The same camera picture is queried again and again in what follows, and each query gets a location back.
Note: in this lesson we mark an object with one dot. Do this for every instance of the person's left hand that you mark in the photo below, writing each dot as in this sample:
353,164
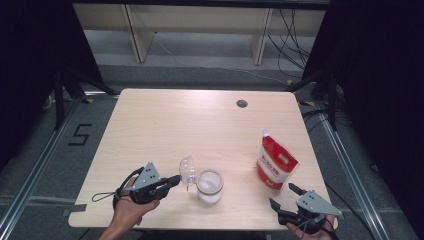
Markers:
128,213

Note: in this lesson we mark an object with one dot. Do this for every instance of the metal floor rail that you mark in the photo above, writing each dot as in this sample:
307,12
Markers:
346,166
40,160

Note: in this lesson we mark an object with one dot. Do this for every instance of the black metal stand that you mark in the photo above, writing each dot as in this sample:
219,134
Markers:
59,100
332,100

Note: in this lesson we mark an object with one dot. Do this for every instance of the red white spout pouch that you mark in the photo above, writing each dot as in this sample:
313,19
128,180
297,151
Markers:
275,163

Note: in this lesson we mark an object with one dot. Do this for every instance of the clear glass jar hinged lid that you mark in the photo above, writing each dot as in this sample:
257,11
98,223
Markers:
209,186

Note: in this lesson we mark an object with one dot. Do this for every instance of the yellow black floor tape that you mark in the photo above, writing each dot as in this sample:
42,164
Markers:
307,103

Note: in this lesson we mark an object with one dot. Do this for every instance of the beige wooden shelf unit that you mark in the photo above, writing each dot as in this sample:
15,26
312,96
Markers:
200,20

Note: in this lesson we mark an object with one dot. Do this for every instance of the grey floor tape strip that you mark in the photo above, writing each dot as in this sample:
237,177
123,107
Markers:
75,209

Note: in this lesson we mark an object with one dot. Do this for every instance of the person's right hand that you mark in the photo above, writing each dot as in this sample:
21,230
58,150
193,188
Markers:
316,236

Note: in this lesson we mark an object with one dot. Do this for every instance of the black curtain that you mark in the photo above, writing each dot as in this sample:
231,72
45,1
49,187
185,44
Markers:
383,66
26,50

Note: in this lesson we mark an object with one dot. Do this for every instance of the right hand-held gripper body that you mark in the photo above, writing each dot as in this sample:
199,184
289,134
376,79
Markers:
316,203

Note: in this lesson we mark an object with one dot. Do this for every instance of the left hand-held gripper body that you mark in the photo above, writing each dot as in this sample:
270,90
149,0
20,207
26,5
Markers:
148,176

